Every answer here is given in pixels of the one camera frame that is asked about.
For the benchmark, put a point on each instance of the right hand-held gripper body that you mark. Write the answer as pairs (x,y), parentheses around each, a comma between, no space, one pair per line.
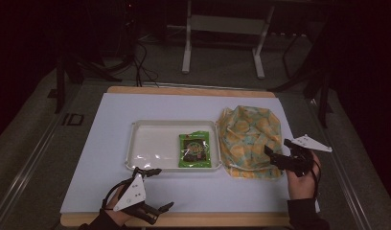
(307,143)

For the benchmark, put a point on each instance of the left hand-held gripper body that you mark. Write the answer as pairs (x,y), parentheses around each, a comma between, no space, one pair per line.
(133,193)

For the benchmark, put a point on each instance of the white plastic tray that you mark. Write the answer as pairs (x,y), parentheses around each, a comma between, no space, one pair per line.
(155,145)

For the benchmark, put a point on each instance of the orange patterned cloth bag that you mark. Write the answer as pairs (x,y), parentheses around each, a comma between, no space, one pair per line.
(244,140)

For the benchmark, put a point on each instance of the green snack packet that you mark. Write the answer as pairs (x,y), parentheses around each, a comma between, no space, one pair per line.
(194,150)

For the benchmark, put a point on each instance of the person's left hand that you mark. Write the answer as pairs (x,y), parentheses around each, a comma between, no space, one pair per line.
(117,215)

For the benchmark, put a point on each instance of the person's right hand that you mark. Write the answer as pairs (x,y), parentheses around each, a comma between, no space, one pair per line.
(303,187)

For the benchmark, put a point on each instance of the black stand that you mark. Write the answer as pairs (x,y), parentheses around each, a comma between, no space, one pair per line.
(323,96)
(60,86)

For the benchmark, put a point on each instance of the white table mat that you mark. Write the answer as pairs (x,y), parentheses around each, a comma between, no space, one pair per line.
(113,134)

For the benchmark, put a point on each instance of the white metal stand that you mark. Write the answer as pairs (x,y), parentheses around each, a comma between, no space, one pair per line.
(227,25)

